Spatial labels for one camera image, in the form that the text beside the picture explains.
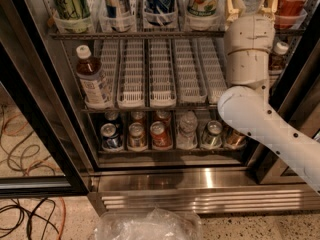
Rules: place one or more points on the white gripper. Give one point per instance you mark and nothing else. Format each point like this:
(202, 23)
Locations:
(250, 33)

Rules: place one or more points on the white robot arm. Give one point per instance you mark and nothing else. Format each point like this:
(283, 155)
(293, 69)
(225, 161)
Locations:
(244, 106)

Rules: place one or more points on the right tea bottle white cap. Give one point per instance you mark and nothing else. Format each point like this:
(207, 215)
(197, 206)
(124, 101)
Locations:
(277, 60)

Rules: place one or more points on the tea bottle white cap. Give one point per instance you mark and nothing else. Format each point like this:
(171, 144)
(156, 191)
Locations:
(92, 76)
(277, 60)

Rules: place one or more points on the right fridge glass door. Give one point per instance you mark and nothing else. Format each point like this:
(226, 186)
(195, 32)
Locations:
(296, 98)

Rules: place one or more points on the fridge glass door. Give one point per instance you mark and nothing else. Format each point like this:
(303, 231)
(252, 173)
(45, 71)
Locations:
(296, 98)
(37, 75)

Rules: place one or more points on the water bottle bottom shelf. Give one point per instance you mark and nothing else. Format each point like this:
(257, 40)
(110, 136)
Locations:
(186, 132)

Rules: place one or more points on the green can top shelf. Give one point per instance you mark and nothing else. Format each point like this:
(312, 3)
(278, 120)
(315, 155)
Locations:
(74, 12)

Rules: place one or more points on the left tea bottle white cap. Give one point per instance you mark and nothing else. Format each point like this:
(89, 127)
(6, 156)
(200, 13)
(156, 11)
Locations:
(92, 76)

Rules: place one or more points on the left fridge glass door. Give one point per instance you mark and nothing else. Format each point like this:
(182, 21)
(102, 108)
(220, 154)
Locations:
(37, 75)

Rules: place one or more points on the red coca-cola can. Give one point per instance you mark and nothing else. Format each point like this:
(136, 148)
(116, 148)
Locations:
(289, 12)

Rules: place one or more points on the white tray lane five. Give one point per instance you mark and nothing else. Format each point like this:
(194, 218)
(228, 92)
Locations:
(212, 71)

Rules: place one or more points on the white tray lane four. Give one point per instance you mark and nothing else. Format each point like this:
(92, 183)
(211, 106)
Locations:
(191, 87)

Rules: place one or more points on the white tray lane three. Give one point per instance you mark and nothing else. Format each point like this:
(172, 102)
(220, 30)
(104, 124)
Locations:
(162, 91)

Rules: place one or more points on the white tray lane two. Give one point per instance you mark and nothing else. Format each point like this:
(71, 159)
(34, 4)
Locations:
(131, 79)

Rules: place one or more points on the gold can front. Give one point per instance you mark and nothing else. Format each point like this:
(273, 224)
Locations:
(234, 139)

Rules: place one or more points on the green silver can bottom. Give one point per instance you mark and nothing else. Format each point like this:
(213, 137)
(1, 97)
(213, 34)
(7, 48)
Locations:
(211, 136)

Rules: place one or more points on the red can rear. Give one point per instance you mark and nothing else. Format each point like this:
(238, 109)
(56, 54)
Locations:
(163, 116)

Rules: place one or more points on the brown can rear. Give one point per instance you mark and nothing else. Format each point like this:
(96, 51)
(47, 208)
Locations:
(138, 117)

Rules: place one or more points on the brown can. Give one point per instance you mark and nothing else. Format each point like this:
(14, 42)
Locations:
(138, 117)
(137, 135)

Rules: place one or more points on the red can front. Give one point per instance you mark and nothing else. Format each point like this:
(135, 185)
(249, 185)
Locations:
(160, 136)

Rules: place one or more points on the brown can front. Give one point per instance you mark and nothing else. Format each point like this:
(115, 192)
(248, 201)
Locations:
(137, 135)

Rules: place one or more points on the dark can rear left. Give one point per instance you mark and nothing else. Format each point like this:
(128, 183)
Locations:
(114, 118)

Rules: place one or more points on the blue pepsi can front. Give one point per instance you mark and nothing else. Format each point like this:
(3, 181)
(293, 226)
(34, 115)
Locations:
(111, 138)

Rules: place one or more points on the clear plastic bin with bag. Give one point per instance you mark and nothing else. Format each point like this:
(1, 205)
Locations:
(156, 224)

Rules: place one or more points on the top wire shelf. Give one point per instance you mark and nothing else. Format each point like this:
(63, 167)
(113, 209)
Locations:
(156, 35)

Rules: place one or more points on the wire shelf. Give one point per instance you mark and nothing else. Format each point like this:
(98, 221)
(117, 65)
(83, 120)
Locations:
(148, 108)
(156, 35)

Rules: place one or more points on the middle wire shelf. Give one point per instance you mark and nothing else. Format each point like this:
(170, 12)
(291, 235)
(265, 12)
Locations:
(148, 108)

